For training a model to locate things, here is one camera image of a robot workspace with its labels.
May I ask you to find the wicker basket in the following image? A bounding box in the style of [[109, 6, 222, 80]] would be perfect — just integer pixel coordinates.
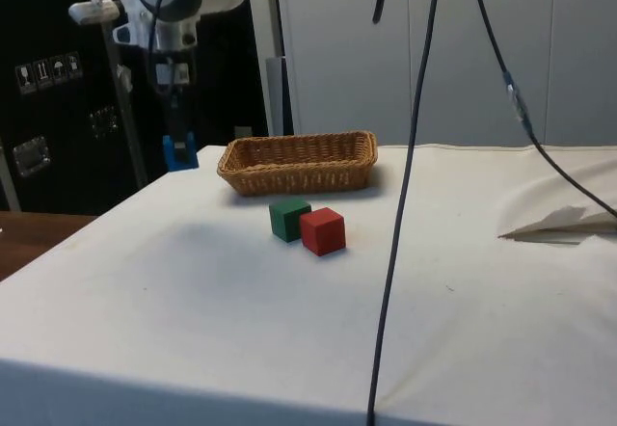
[[216, 129, 380, 199]]

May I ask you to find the green cube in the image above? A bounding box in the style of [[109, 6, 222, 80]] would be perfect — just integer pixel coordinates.
[[268, 198, 313, 244]]

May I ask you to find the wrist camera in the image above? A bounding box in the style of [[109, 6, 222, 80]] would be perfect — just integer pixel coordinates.
[[67, 0, 122, 27]]

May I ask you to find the black cabinet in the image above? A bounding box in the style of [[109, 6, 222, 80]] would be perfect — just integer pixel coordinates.
[[0, 0, 270, 216]]

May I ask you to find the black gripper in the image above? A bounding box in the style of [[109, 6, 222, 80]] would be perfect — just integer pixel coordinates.
[[152, 52, 200, 164]]

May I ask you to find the red cube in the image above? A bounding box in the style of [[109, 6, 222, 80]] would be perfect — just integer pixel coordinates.
[[299, 206, 347, 257]]

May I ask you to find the blue cube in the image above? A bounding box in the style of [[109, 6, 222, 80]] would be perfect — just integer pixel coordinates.
[[162, 131, 201, 173]]

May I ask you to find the pale locker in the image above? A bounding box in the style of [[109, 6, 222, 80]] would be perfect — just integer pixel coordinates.
[[552, 0, 617, 147], [407, 0, 556, 147], [277, 0, 410, 139]]

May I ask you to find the grey metal pole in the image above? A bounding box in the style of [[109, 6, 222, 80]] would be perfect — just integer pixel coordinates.
[[99, 23, 148, 192]]

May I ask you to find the brown wooden table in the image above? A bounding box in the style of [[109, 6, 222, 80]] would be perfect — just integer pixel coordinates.
[[0, 210, 100, 283]]

